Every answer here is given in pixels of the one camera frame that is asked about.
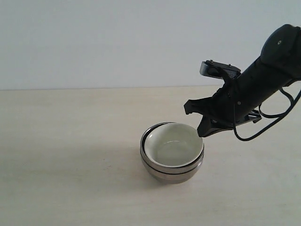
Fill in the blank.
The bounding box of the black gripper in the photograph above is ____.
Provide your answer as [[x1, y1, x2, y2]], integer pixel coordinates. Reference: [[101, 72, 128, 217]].
[[184, 79, 261, 137]]

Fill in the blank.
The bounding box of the white ceramic patterned bowl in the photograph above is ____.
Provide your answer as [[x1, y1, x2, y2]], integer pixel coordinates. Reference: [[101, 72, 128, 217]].
[[143, 122, 204, 167]]

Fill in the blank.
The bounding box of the ribbed stainless steel bowl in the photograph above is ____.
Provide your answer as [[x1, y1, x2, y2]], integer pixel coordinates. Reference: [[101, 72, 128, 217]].
[[140, 122, 205, 170]]

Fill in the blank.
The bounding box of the smooth stainless steel bowl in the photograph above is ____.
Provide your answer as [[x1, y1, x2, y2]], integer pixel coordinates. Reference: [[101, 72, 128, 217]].
[[143, 161, 202, 184]]

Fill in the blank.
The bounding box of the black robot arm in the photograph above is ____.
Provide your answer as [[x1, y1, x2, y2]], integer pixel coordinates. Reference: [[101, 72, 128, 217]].
[[184, 24, 301, 137]]

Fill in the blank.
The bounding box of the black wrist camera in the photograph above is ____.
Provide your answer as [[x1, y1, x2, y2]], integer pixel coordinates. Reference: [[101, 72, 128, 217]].
[[199, 60, 241, 80]]

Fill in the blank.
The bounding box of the black cable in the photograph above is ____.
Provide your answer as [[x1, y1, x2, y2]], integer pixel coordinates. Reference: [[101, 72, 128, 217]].
[[232, 84, 301, 142]]

